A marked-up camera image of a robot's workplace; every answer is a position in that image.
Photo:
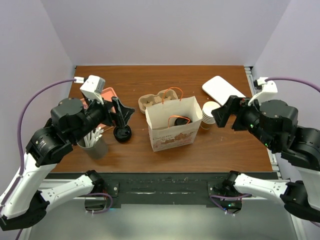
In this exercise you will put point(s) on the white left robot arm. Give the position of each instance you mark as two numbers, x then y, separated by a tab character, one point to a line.
26	205

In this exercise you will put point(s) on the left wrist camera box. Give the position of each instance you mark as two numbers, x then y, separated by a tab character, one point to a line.
93	87

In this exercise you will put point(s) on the black plastic cup lid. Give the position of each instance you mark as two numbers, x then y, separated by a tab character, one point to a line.
179	121

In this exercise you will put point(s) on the stack of black lids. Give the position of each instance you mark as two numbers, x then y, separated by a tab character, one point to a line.
122	134

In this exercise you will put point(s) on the cardboard two-cup carrier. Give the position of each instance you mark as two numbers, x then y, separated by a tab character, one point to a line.
149	100

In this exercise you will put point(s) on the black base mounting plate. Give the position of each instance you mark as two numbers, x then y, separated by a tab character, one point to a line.
161	188

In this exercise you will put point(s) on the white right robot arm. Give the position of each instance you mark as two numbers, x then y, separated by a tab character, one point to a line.
275	124

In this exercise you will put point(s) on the aluminium frame rail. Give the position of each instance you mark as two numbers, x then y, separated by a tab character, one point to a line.
214	152

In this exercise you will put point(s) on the brown paper takeout bag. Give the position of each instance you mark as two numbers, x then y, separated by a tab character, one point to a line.
160	119

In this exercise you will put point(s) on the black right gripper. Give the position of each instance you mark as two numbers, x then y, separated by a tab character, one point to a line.
220	113

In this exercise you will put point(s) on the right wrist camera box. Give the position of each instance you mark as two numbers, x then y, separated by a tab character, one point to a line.
267	88

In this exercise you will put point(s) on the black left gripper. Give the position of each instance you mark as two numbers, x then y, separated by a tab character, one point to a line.
111	118

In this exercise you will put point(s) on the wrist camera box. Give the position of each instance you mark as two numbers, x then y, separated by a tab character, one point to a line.
93	87
267	88

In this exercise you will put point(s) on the grey cup with stirrers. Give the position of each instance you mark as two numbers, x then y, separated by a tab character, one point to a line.
93	144

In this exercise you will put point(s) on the stack of paper cups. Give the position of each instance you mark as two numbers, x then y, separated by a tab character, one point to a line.
208	120

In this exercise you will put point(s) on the white rectangular tray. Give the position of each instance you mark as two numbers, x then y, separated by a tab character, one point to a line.
220	90

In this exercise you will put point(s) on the orange plastic tray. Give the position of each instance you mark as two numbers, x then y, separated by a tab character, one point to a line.
106	94

